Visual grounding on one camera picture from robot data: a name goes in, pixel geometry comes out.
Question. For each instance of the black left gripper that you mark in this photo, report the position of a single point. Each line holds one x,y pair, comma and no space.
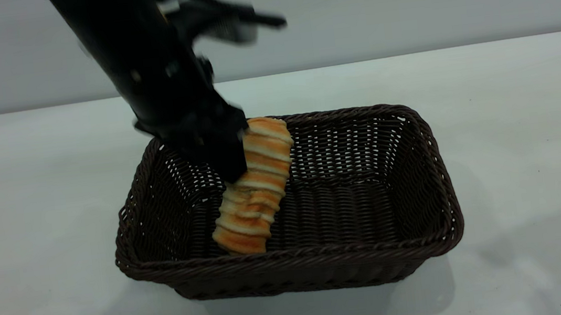
192,128

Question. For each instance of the striped golden bread loaf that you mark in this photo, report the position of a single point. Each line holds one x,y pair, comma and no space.
258,197

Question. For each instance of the black woven wicker basket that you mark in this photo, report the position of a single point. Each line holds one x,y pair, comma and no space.
350,213

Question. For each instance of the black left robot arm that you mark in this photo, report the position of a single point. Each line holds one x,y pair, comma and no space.
130,42

